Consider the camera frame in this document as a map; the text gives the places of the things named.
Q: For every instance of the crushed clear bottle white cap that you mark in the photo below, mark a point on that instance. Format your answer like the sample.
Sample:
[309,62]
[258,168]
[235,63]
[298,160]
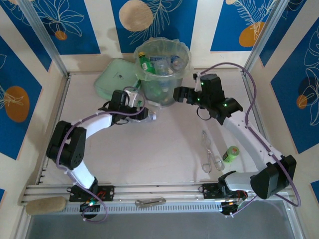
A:
[152,116]

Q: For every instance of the soda water label bottle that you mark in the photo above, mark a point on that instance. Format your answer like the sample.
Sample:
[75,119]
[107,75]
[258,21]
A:
[156,59]

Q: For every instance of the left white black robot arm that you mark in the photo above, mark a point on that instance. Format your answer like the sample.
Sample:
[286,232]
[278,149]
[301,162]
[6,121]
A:
[97,122]

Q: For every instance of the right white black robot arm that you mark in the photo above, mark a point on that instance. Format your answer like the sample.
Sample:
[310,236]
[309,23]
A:
[249,134]

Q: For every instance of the grey mesh waste bin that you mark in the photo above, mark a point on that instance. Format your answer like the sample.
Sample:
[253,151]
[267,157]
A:
[172,92]

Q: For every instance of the mint green zip pouch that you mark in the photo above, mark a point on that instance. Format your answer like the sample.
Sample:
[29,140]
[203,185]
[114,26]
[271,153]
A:
[112,77]

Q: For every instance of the small green cylindrical container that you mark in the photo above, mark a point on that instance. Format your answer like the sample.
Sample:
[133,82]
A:
[230,155]

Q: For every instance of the flat metal tool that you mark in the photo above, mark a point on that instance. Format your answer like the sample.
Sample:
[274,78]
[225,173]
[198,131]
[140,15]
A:
[149,202]

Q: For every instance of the beige sponge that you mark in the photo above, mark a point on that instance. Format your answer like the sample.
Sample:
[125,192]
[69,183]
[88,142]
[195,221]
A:
[46,205]

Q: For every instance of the aluminium table side rail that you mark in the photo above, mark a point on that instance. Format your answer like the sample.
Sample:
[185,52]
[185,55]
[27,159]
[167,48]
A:
[62,99]
[263,122]

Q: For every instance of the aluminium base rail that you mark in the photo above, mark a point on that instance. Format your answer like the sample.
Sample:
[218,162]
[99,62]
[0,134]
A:
[154,189]

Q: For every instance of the aluminium frame post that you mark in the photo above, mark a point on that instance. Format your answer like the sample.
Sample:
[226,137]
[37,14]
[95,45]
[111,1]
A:
[264,37]
[42,35]

